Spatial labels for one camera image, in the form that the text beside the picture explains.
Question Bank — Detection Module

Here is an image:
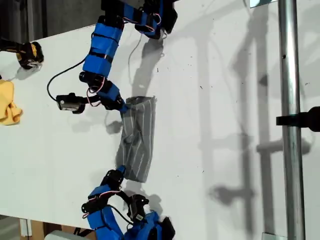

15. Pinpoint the brown cardboard box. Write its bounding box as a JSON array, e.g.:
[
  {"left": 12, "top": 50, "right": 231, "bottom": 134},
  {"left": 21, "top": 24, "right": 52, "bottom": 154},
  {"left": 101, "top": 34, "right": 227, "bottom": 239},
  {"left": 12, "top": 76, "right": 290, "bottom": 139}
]
[{"left": 29, "top": 219, "right": 101, "bottom": 240}]

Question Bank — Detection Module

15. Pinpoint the black clamp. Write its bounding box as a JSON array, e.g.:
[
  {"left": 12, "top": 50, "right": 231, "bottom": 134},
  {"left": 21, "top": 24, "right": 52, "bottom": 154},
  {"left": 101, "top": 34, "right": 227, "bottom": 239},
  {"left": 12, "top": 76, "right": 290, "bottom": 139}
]
[{"left": 275, "top": 106, "right": 320, "bottom": 133}]

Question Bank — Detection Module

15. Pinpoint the red and white servo wire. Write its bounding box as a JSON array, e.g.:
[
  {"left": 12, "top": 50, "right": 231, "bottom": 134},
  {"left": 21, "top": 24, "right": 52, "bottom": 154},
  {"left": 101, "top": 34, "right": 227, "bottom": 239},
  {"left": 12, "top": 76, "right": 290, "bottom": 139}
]
[
  {"left": 86, "top": 77, "right": 106, "bottom": 107},
  {"left": 84, "top": 189, "right": 121, "bottom": 219}
]

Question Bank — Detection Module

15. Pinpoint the thin white cable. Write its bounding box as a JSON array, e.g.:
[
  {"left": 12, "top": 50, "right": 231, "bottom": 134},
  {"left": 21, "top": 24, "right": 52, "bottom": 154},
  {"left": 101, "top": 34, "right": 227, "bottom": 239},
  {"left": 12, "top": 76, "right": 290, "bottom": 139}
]
[{"left": 128, "top": 29, "right": 166, "bottom": 85}]

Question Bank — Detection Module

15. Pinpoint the yellow cloth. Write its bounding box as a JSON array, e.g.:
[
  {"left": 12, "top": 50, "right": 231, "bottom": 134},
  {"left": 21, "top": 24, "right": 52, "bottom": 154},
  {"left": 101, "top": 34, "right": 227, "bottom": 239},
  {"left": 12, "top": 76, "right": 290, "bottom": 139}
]
[{"left": 0, "top": 79, "right": 24, "bottom": 126}]

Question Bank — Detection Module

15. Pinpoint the white plastic container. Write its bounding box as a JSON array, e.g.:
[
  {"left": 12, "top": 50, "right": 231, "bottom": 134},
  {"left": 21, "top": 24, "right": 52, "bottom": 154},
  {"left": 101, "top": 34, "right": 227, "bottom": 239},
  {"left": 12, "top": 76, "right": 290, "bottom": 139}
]
[{"left": 44, "top": 229, "right": 76, "bottom": 240}]

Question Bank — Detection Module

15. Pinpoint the steel post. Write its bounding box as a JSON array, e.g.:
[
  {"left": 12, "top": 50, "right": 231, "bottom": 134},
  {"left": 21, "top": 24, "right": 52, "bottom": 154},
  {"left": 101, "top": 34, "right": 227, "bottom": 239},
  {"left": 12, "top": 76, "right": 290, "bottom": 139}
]
[{"left": 277, "top": 0, "right": 306, "bottom": 240}]

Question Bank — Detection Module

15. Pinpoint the black camera box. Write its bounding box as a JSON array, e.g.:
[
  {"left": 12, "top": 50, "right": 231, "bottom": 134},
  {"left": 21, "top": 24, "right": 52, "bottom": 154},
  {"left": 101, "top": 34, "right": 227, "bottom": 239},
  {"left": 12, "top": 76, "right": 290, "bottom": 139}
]
[
  {"left": 56, "top": 92, "right": 86, "bottom": 115},
  {"left": 126, "top": 193, "right": 151, "bottom": 222}
]

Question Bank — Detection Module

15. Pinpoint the black camera cable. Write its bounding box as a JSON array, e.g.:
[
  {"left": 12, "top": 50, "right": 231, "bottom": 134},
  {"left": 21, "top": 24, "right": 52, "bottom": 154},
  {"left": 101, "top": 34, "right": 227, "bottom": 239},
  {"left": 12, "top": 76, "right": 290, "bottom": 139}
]
[
  {"left": 46, "top": 62, "right": 86, "bottom": 102},
  {"left": 109, "top": 204, "right": 136, "bottom": 225}
]

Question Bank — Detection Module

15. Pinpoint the white table leg bracket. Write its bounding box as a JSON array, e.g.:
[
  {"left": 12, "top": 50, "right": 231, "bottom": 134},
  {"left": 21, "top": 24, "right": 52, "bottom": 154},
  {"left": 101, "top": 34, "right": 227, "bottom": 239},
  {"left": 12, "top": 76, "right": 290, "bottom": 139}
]
[{"left": 19, "top": 218, "right": 33, "bottom": 237}]

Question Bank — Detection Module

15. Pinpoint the grey white-striped towel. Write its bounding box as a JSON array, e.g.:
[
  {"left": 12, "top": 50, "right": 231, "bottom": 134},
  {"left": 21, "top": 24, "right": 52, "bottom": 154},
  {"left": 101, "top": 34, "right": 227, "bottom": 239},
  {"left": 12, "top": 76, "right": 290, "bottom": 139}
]
[{"left": 114, "top": 95, "right": 158, "bottom": 185}]

